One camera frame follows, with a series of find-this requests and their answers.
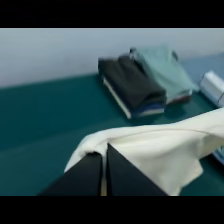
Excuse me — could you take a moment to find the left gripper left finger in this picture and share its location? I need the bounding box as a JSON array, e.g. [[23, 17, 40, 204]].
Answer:
[[39, 151, 103, 197]]

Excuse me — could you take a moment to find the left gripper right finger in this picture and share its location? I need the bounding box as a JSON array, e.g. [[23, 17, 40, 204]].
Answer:
[[106, 143, 168, 197]]

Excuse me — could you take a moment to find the blue garment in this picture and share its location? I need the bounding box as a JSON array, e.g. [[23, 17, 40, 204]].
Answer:
[[130, 100, 167, 118]]

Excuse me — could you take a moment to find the dark brown garment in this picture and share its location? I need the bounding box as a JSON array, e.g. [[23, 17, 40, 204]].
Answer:
[[97, 54, 168, 113]]

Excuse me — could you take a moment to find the pale lilac garment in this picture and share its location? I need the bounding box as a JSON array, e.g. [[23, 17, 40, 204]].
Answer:
[[199, 70, 224, 108]]

